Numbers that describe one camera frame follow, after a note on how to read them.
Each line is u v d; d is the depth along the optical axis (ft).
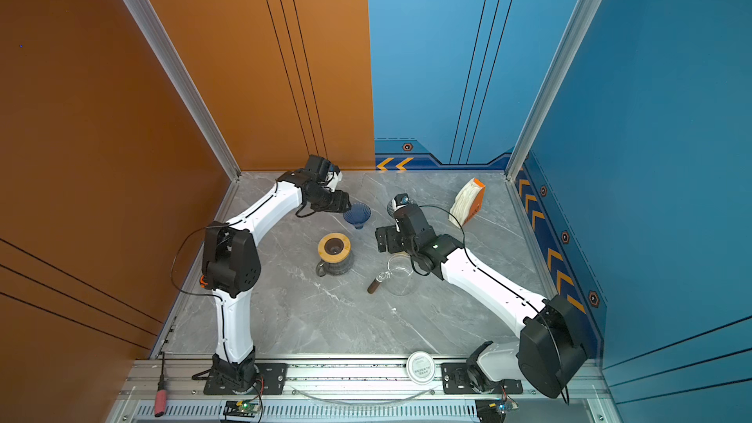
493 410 2.32
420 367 2.29
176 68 2.88
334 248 2.87
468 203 3.26
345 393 2.38
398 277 2.70
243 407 2.33
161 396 2.32
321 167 2.55
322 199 2.65
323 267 2.89
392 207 2.44
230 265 1.76
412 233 1.97
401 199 2.34
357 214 3.34
